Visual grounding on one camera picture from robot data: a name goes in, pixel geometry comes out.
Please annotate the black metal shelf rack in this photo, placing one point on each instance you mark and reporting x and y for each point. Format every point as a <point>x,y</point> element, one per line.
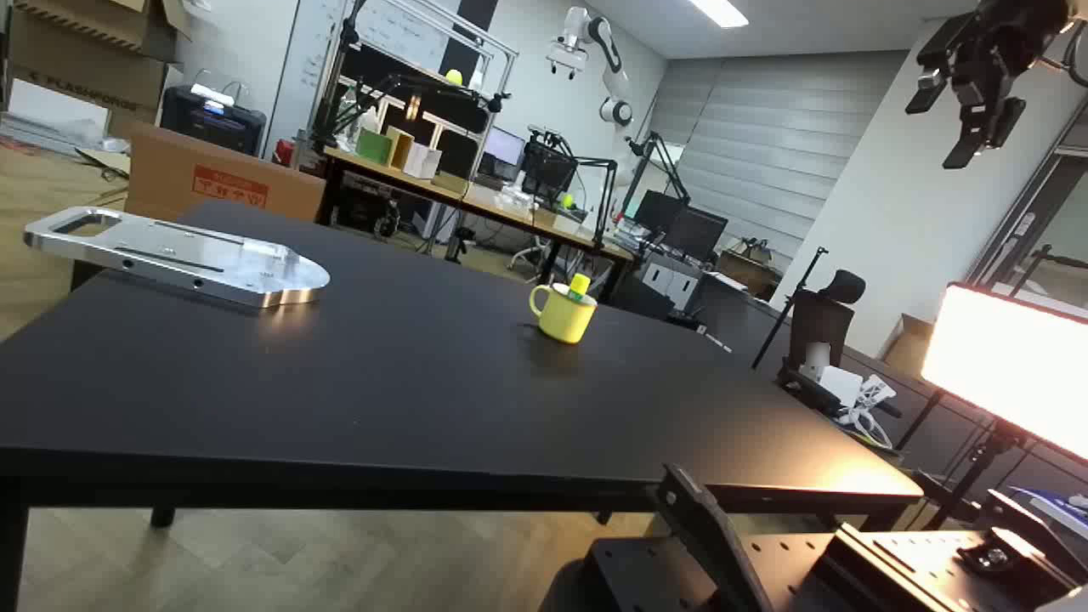
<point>413,81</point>

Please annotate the red small object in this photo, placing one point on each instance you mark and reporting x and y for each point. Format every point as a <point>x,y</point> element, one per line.
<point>283,151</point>

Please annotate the stacked cardboard boxes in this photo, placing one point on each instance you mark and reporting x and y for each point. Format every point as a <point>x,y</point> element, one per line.
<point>87,54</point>

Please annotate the grey window blinds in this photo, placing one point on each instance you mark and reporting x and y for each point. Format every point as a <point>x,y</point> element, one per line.
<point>785,140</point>

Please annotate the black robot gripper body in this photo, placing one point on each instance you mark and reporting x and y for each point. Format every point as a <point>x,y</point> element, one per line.
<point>998,40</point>

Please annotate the brown cardboard box red label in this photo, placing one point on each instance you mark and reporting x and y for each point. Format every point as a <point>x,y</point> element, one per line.
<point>223,176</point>

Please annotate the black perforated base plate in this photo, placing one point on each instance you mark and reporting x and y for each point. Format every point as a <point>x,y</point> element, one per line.
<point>861,573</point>

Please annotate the ceiling light panel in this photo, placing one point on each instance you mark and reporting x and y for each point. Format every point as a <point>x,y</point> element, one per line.
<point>720,13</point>

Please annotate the black office chair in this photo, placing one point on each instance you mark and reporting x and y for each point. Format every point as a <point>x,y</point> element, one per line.
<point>822,322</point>

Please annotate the black equipment on desk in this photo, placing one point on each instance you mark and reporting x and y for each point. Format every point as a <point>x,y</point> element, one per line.
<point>550,169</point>

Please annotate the bright softbox light panel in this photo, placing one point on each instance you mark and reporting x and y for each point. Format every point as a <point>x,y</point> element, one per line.
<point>1006,366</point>

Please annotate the green box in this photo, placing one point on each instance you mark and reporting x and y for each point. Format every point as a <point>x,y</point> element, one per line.
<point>375,148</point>

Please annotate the black slanted tripod pole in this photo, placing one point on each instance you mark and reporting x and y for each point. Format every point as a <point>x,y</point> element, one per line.
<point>791,307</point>

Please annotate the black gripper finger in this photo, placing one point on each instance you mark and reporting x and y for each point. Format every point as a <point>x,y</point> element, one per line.
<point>925,92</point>
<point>976,129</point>

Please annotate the black printer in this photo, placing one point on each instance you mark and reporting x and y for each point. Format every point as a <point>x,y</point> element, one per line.
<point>211,117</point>

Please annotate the small lit computer screen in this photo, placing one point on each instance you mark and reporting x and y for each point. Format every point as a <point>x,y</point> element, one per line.
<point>500,148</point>

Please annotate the yellow green ball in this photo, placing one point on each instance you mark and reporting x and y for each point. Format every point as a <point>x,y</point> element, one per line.
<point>453,76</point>

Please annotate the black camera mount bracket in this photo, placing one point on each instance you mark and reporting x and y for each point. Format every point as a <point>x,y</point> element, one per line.
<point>708,550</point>

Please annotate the wide black computer monitor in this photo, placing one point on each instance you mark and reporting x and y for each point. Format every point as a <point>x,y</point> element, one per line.
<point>682,225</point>

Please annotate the yellow ceramic mug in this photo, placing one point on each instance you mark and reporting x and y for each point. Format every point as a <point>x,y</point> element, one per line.
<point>564,313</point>

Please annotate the black light stand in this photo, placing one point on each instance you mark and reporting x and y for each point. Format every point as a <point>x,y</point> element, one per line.
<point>975,466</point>

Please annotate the white plastic bottle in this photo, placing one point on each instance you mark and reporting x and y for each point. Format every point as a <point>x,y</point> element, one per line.
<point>819,361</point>

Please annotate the long wooden work desk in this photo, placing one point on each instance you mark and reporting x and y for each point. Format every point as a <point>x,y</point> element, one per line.
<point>478,203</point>

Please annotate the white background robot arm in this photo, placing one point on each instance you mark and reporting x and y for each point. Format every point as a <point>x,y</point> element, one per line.
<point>598,56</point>

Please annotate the silver metal plate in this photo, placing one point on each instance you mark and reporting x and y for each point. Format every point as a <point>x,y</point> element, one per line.
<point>182,260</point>

